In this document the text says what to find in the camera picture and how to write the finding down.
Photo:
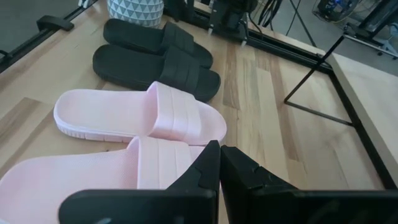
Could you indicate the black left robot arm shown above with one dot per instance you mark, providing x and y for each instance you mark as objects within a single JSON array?
[{"x": 230, "y": 15}]

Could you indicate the white triangle-patterned plant pot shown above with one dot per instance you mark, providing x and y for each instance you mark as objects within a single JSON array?
[{"x": 136, "y": 12}]

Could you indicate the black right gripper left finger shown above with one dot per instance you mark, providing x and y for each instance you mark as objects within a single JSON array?
[{"x": 186, "y": 205}]

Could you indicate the black metal equipment cart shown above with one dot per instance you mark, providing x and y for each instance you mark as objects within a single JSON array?
[{"x": 373, "y": 18}]

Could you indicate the black metal wood-top shoe shelf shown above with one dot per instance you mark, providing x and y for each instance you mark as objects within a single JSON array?
[{"x": 373, "y": 102}]

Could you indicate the black rubber slide sandal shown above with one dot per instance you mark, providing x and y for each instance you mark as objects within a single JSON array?
[
  {"x": 130, "y": 67},
  {"x": 133, "y": 35}
]

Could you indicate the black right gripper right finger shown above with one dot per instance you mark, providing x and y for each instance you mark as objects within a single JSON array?
[{"x": 280, "y": 205}]

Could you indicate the pink rubber slide sandal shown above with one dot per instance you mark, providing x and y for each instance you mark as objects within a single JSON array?
[
  {"x": 77, "y": 174},
  {"x": 124, "y": 112}
]

